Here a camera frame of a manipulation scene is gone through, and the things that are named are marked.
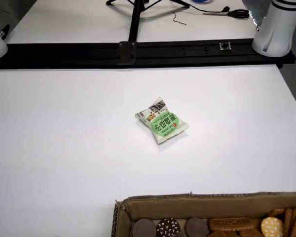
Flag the black tripod legs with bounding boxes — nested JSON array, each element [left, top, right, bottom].
[[106, 0, 190, 10]]

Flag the black handled scissors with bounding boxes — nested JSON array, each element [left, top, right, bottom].
[[202, 9, 250, 19]]

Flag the green white snack packet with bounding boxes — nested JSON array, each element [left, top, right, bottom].
[[134, 96, 190, 146]]

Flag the brown cardboard box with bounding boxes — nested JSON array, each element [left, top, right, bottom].
[[112, 190, 296, 237]]

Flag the black vertical pole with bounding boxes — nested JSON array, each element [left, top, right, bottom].
[[127, 0, 145, 43]]

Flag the black cable with plug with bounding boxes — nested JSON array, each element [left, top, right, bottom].
[[189, 4, 230, 13]]

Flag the scalloped brown round biscuit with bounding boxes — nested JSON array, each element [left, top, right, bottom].
[[265, 208, 287, 219]]

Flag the thin dark wire piece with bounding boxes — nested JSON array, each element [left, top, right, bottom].
[[172, 11, 187, 26]]

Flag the reddish brown round cookie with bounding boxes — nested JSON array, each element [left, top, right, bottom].
[[185, 217, 210, 237]]

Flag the chocolate cookie white sprinkles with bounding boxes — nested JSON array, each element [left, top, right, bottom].
[[155, 217, 182, 237]]

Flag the black aluminium rail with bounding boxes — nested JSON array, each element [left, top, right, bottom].
[[0, 38, 296, 70]]

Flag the yellow dotted round biscuit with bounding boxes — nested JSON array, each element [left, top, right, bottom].
[[260, 216, 285, 237]]

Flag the small square button module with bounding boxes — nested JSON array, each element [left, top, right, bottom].
[[219, 40, 232, 52]]

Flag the dark metal bracket plate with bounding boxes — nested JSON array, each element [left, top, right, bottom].
[[116, 40, 138, 66]]

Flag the black knob clamp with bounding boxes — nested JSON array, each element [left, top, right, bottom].
[[0, 24, 10, 40]]

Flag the small brown rectangular biscuit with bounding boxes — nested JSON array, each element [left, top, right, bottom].
[[238, 228, 264, 237], [208, 229, 240, 237]]

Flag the long rectangular brown biscuit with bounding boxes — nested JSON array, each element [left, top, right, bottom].
[[208, 216, 261, 233]]

